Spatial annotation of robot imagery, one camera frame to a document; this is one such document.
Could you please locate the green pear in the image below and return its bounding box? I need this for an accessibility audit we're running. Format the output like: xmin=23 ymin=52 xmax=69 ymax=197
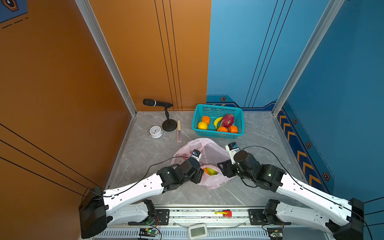
xmin=207 ymin=168 xmax=218 ymax=176

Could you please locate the left green circuit board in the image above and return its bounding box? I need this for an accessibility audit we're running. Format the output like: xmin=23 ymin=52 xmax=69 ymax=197
xmin=138 ymin=228 xmax=160 ymax=240

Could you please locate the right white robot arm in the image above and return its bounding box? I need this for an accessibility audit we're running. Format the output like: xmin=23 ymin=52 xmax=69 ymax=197
xmin=218 ymin=149 xmax=365 ymax=240

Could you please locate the orange mandarin fruit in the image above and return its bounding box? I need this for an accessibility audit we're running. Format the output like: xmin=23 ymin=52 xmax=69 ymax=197
xmin=217 ymin=127 xmax=228 ymax=133

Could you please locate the right circuit board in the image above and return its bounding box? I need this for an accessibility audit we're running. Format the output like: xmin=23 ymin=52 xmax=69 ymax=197
xmin=267 ymin=228 xmax=284 ymax=240

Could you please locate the white digital timer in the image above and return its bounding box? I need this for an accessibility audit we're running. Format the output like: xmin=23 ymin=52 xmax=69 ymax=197
xmin=188 ymin=224 xmax=208 ymax=240

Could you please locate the black microphone on stand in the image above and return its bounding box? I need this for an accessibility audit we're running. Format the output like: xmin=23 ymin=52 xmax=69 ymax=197
xmin=142 ymin=98 xmax=178 ymax=132

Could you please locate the white round clock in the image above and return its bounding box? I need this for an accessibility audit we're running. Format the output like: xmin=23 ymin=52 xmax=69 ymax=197
xmin=150 ymin=126 xmax=163 ymax=139

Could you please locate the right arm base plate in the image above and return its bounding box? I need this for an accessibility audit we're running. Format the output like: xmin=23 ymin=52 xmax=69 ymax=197
xmin=248 ymin=209 xmax=292 ymax=226

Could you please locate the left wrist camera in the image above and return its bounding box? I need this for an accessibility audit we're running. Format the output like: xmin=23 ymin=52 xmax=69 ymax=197
xmin=191 ymin=150 xmax=202 ymax=162

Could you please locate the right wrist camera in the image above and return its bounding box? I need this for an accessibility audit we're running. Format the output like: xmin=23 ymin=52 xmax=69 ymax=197
xmin=226 ymin=142 xmax=240 ymax=165

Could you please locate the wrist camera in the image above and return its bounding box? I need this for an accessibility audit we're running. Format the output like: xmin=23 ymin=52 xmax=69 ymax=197
xmin=226 ymin=142 xmax=240 ymax=165
xmin=191 ymin=150 xmax=202 ymax=162

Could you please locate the yellow lemon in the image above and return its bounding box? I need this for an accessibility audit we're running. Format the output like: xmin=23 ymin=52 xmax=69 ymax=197
xmin=197 ymin=121 xmax=209 ymax=130

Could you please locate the red dragon fruit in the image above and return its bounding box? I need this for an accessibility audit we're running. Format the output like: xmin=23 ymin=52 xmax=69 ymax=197
xmin=220 ymin=114 xmax=235 ymax=129

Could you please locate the pink plastic bag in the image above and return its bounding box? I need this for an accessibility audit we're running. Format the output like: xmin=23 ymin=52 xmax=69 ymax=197
xmin=171 ymin=138 xmax=231 ymax=190

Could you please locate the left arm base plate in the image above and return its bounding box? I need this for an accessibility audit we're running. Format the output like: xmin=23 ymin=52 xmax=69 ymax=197
xmin=128 ymin=209 xmax=170 ymax=226

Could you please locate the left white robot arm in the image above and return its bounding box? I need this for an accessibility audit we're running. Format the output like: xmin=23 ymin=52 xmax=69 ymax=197
xmin=79 ymin=156 xmax=204 ymax=239

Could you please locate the orange persimmon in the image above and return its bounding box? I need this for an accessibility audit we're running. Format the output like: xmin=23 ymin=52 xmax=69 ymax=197
xmin=201 ymin=116 xmax=211 ymax=125

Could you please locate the teal plastic basket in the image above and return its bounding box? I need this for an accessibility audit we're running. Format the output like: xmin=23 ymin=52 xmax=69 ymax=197
xmin=192 ymin=104 xmax=245 ymax=139

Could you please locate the yellow banana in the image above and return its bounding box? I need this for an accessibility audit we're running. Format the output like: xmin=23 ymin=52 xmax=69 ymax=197
xmin=214 ymin=117 xmax=223 ymax=129

